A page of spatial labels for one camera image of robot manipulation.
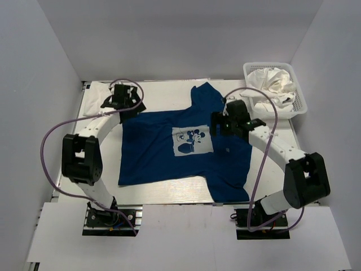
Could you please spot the blue t-shirt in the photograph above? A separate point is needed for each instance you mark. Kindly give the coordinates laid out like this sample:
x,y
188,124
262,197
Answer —
x,y
169,145

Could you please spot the folded white t-shirt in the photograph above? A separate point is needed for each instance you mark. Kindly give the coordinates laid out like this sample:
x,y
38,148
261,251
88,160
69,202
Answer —
x,y
95,96

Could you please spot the white t-shirt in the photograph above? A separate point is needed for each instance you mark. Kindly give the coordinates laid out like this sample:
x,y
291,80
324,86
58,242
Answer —
x,y
276,84
95,96

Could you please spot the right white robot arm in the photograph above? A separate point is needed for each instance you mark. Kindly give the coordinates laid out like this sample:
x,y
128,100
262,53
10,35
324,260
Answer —
x,y
305,175

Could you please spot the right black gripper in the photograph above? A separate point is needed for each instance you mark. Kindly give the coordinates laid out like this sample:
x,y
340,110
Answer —
x,y
218,118

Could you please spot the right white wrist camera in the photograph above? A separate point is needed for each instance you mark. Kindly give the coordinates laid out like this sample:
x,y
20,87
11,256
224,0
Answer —
x,y
226,101

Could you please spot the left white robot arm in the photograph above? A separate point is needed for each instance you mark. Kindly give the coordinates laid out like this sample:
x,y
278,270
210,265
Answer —
x,y
81,160

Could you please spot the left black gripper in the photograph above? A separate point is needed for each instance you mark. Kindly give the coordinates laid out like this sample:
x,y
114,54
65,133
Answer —
x,y
137,110

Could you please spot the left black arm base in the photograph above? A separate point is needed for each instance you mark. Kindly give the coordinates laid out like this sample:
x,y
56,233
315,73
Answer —
x,y
97,223

